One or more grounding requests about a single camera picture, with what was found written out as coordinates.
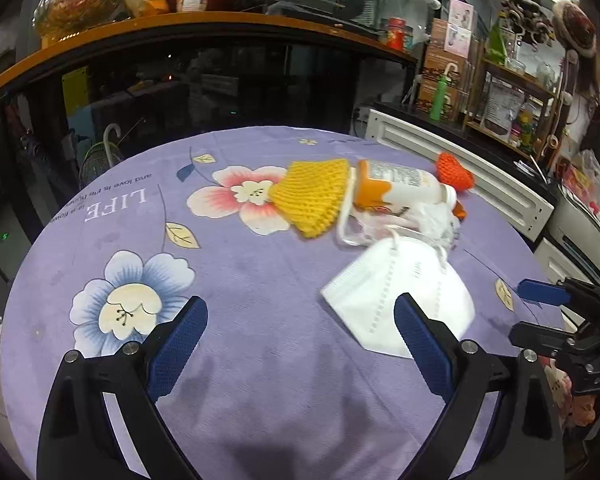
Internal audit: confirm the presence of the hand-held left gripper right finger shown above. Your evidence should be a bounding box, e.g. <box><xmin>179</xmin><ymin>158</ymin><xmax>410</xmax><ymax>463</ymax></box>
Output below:
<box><xmin>394</xmin><ymin>293</ymin><xmax>566</xmax><ymax>480</ymax></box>

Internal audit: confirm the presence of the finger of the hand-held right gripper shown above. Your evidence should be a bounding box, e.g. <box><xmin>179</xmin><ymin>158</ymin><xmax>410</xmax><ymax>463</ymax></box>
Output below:
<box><xmin>509</xmin><ymin>321</ymin><xmax>588</xmax><ymax>356</ymax></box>
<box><xmin>517</xmin><ymin>277</ymin><xmax>600</xmax><ymax>306</ymax></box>

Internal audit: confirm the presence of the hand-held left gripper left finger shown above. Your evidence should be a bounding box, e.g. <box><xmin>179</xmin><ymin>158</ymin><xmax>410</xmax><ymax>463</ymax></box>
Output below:
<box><xmin>36</xmin><ymin>296</ymin><xmax>209</xmax><ymax>480</ymax></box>

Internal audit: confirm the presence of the white face mask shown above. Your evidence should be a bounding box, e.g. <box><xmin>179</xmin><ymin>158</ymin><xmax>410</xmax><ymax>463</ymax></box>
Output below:
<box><xmin>320</xmin><ymin>225</ymin><xmax>477</xmax><ymax>360</ymax></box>

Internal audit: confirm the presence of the white small drawer unit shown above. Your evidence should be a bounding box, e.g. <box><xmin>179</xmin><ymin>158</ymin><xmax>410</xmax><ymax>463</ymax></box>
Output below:
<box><xmin>532</xmin><ymin>237</ymin><xmax>571</xmax><ymax>286</ymax></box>

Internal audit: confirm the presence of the white printer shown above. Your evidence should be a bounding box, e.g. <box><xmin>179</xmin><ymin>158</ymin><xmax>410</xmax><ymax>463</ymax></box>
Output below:
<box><xmin>547</xmin><ymin>180</ymin><xmax>600</xmax><ymax>291</ymax></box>

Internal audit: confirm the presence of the purple floral tablecloth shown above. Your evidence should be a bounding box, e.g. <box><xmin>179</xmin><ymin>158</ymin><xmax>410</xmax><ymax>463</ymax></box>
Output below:
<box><xmin>0</xmin><ymin>125</ymin><xmax>568</xmax><ymax>480</ymax></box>

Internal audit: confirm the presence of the clear plastic bag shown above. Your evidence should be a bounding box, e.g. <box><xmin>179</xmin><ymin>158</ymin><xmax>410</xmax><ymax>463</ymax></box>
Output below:
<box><xmin>560</xmin><ymin>150</ymin><xmax>600</xmax><ymax>221</ymax></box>

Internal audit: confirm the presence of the white drawer cabinet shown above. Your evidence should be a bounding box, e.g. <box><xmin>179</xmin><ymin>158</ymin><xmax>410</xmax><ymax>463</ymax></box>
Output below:
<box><xmin>365</xmin><ymin>107</ymin><xmax>556</xmax><ymax>243</ymax></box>

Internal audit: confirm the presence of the clear plastic wrapper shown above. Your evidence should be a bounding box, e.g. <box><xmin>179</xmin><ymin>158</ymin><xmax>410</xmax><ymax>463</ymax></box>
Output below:
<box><xmin>360</xmin><ymin>202</ymin><xmax>461</xmax><ymax>251</ymax></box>

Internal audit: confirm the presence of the orange knitted strawberry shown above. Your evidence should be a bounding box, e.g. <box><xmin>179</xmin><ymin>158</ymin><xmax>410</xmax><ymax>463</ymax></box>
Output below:
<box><xmin>434</xmin><ymin>151</ymin><xmax>476</xmax><ymax>192</ymax></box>

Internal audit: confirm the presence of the black hanging bag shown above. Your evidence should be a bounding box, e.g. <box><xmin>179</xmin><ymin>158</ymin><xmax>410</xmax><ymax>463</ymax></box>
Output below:
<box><xmin>582</xmin><ymin>105</ymin><xmax>600</xmax><ymax>166</ymax></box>

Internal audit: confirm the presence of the white bottle orange label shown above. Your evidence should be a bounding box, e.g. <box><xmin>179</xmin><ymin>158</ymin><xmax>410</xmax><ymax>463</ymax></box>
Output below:
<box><xmin>350</xmin><ymin>159</ymin><xmax>458</xmax><ymax>216</ymax></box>

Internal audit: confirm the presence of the yellow foam net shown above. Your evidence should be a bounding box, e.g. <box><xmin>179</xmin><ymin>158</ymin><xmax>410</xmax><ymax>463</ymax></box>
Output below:
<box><xmin>267</xmin><ymin>157</ymin><xmax>353</xmax><ymax>239</ymax></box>

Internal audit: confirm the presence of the green bottle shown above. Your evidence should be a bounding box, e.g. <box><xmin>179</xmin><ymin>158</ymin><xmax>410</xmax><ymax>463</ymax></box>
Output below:
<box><xmin>429</xmin><ymin>76</ymin><xmax>451</xmax><ymax>122</ymax></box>

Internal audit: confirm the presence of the brown printed box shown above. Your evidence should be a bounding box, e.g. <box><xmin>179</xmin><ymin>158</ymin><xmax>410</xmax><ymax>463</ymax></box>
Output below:
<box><xmin>417</xmin><ymin>82</ymin><xmax>463</xmax><ymax>118</ymax></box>
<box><xmin>422</xmin><ymin>50</ymin><xmax>468</xmax><ymax>86</ymax></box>

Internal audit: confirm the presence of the wooden shelf rack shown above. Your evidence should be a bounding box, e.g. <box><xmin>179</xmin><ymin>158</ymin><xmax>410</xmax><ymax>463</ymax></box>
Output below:
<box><xmin>462</xmin><ymin>55</ymin><xmax>568</xmax><ymax>161</ymax></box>

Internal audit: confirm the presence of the brown box with pink picture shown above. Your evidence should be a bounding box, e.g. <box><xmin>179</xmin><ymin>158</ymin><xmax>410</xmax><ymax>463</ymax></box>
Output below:
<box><xmin>432</xmin><ymin>19</ymin><xmax>473</xmax><ymax>58</ymax></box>

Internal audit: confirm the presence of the red round woven ornament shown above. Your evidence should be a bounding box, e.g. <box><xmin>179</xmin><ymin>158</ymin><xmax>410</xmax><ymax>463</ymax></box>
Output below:
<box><xmin>552</xmin><ymin>0</ymin><xmax>598</xmax><ymax>58</ymax></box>

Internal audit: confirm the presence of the dark curled ornament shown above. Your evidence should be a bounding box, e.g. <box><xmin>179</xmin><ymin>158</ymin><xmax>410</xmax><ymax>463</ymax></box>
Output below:
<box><xmin>497</xmin><ymin>0</ymin><xmax>553</xmax><ymax>46</ymax></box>

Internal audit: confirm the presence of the pink leaflet card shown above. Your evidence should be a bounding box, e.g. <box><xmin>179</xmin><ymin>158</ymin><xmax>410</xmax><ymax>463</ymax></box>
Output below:
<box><xmin>448</xmin><ymin>0</ymin><xmax>475</xmax><ymax>26</ymax></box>

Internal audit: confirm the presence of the red tin can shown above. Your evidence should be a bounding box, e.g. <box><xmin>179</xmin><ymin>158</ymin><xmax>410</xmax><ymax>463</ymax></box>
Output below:
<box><xmin>386</xmin><ymin>16</ymin><xmax>407</xmax><ymax>51</ymax></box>

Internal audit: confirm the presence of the wooden counter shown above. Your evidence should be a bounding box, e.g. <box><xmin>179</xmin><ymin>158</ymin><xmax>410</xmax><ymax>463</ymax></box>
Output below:
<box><xmin>0</xmin><ymin>10</ymin><xmax>418</xmax><ymax>103</ymax></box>

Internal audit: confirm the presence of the patterned glass bowl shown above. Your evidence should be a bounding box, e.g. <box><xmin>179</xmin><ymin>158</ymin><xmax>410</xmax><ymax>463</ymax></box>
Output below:
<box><xmin>32</xmin><ymin>0</ymin><xmax>123</xmax><ymax>38</ymax></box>

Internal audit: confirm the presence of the wire basket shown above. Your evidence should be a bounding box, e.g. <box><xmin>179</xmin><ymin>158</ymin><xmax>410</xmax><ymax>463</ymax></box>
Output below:
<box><xmin>78</xmin><ymin>141</ymin><xmax>123</xmax><ymax>183</ymax></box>

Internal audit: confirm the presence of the white umbrella handle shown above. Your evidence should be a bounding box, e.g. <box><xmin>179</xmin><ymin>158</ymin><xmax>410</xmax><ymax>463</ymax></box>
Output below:
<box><xmin>103</xmin><ymin>124</ymin><xmax>122</xmax><ymax>161</ymax></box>

